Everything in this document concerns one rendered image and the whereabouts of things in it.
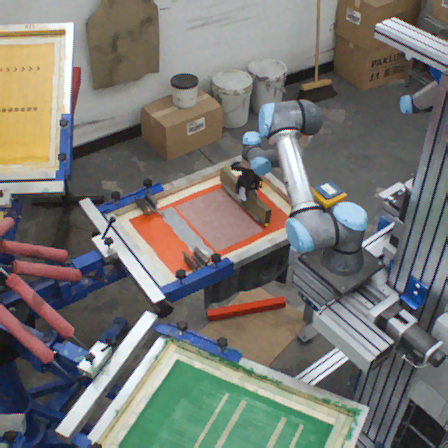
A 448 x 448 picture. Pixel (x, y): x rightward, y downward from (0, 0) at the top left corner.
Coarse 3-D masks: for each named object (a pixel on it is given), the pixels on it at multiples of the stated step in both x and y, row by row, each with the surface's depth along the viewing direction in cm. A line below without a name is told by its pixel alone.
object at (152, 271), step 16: (240, 160) 315; (192, 176) 306; (208, 176) 309; (272, 176) 307; (176, 192) 303; (128, 208) 292; (112, 224) 281; (128, 240) 274; (272, 240) 275; (288, 240) 278; (144, 256) 267; (240, 256) 268; (256, 256) 271; (160, 272) 261
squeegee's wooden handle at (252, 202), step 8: (224, 168) 300; (224, 176) 300; (232, 176) 296; (232, 184) 296; (248, 200) 288; (256, 200) 284; (256, 208) 285; (264, 208) 280; (264, 216) 281; (264, 224) 284
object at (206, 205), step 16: (208, 192) 303; (224, 192) 303; (160, 208) 295; (176, 208) 295; (192, 208) 295; (208, 208) 295; (224, 208) 295; (240, 208) 295; (144, 224) 287; (160, 224) 287; (192, 224) 287; (160, 240) 280
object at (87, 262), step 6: (90, 252) 261; (96, 252) 261; (78, 258) 259; (84, 258) 259; (90, 258) 259; (96, 258) 259; (72, 264) 258; (78, 264) 256; (84, 264) 256; (90, 264) 257; (108, 264) 263; (84, 270) 257; (90, 270) 259
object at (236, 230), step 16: (272, 208) 296; (208, 224) 287; (224, 224) 287; (240, 224) 287; (256, 224) 288; (272, 224) 288; (176, 240) 280; (208, 240) 280; (224, 240) 280; (240, 240) 280; (256, 240) 280; (160, 256) 273; (176, 256) 273
